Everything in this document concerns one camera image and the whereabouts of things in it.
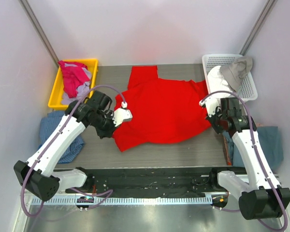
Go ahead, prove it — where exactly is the red t shirt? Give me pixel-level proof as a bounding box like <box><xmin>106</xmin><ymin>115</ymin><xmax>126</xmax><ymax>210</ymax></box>
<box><xmin>113</xmin><ymin>66</ymin><xmax>211</xmax><ymax>152</ymax></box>

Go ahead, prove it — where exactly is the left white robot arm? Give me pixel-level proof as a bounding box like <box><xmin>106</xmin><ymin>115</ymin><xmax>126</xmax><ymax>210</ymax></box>
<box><xmin>14</xmin><ymin>91</ymin><xmax>116</xmax><ymax>202</ymax></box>

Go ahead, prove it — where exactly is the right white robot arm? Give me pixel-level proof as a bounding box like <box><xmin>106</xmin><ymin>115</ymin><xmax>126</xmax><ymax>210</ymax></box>
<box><xmin>200</xmin><ymin>96</ymin><xmax>290</xmax><ymax>220</ymax></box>

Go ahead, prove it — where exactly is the white shirt in basket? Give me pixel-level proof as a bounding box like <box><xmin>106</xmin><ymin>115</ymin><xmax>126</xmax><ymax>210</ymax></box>
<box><xmin>207</xmin><ymin>66</ymin><xmax>233</xmax><ymax>93</ymax></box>

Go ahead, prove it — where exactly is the lavender t shirt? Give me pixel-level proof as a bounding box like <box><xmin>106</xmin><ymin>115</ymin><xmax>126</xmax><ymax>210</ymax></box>
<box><xmin>61</xmin><ymin>69</ymin><xmax>94</xmax><ymax>105</ymax></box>

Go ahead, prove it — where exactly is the white perforated basket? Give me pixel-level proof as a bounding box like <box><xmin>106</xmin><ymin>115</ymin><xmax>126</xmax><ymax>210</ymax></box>
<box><xmin>202</xmin><ymin>54</ymin><xmax>258</xmax><ymax>102</ymax></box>

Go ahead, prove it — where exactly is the grey shirt in basket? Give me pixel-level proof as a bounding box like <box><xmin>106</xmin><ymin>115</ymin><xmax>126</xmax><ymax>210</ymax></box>
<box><xmin>219</xmin><ymin>56</ymin><xmax>253</xmax><ymax>92</ymax></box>

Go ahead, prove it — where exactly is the teal folded t shirt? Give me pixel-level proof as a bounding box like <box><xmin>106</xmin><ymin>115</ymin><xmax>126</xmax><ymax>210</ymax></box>
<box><xmin>222</xmin><ymin>125</ymin><xmax>285</xmax><ymax>170</ymax></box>

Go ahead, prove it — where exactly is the blue checkered shirt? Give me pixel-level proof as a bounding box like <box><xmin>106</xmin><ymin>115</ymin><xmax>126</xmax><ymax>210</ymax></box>
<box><xmin>38</xmin><ymin>111</ymin><xmax>85</xmax><ymax>164</ymax></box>

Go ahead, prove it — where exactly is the yellow plastic bin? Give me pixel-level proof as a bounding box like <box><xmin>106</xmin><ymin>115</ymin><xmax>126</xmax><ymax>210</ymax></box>
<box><xmin>48</xmin><ymin>58</ymin><xmax>98</xmax><ymax>111</ymax></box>

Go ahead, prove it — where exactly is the pink t shirt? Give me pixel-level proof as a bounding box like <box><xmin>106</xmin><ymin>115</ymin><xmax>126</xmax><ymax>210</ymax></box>
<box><xmin>58</xmin><ymin>60</ymin><xmax>91</xmax><ymax>98</ymax></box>

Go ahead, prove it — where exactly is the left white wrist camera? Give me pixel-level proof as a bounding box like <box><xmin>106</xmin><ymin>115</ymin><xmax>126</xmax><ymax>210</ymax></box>
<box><xmin>112</xmin><ymin>101</ymin><xmax>133</xmax><ymax>127</ymax></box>

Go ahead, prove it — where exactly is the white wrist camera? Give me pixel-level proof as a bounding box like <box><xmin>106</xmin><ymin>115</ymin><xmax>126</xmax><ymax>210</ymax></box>
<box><xmin>199</xmin><ymin>96</ymin><xmax>220</xmax><ymax>117</ymax></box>
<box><xmin>112</xmin><ymin>101</ymin><xmax>133</xmax><ymax>127</ymax></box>

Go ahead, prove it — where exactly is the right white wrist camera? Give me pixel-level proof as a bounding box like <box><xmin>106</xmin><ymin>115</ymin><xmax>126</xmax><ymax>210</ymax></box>
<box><xmin>199</xmin><ymin>96</ymin><xmax>220</xmax><ymax>117</ymax></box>

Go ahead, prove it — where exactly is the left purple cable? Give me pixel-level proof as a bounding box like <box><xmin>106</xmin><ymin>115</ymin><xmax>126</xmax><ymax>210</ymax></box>
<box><xmin>20</xmin><ymin>84</ymin><xmax>129</xmax><ymax>218</ymax></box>

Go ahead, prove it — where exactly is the white slotted cable duct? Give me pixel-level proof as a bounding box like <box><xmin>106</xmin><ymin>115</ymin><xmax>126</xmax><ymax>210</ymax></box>
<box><xmin>44</xmin><ymin>195</ymin><xmax>212</xmax><ymax>206</ymax></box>

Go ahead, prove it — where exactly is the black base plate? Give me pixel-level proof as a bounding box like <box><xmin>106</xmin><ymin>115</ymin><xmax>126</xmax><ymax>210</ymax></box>
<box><xmin>79</xmin><ymin>167</ymin><xmax>235</xmax><ymax>199</ymax></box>

